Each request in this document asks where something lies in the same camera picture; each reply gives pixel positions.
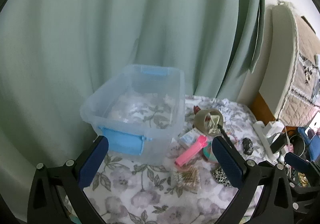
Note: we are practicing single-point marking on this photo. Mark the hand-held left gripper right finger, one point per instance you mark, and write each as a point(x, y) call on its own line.
point(227, 164)

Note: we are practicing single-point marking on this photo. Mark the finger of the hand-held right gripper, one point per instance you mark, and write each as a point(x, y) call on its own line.
point(297, 161)

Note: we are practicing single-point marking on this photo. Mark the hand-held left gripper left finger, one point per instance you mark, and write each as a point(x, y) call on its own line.
point(92, 161)

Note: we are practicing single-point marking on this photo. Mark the black jewelled headband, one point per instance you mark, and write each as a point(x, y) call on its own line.
point(221, 130)

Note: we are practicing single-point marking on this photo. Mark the pink hair roller clip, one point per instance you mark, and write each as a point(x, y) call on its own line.
point(191, 150)

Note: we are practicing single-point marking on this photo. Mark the small white box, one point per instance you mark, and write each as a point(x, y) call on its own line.
point(188, 139)

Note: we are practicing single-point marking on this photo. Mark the red hair claw clip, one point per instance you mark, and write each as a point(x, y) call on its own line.
point(197, 109)

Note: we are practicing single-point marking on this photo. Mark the leopard print pouch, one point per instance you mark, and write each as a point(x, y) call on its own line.
point(221, 174)

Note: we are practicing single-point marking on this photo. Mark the teal round case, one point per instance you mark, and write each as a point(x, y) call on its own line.
point(208, 153)

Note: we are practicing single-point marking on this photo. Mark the black charger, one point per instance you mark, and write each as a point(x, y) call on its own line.
point(278, 143)

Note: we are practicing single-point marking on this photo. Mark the small black object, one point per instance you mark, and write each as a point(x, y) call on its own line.
point(248, 146)

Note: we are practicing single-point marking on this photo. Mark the white plug adapter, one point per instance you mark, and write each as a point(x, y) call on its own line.
point(273, 128)

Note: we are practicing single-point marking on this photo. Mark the white power strip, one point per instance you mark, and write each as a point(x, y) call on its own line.
point(262, 136)

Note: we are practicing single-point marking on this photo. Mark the cotton swab pack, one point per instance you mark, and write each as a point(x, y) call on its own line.
point(186, 176)

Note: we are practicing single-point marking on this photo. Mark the clear tape roll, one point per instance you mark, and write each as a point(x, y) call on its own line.
point(210, 119)

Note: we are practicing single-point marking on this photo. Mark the floral bedsheet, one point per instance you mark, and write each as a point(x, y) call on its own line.
point(140, 201)

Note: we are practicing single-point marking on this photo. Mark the quilted beige cover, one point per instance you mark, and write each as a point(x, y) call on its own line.
point(306, 69)

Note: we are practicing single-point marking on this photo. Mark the white padded headboard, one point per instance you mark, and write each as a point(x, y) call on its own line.
point(280, 59)

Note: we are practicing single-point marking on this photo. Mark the green curtain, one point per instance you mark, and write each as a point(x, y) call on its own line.
point(100, 26)

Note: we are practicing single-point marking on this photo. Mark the wooden bed frame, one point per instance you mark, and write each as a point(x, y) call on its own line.
point(262, 106)

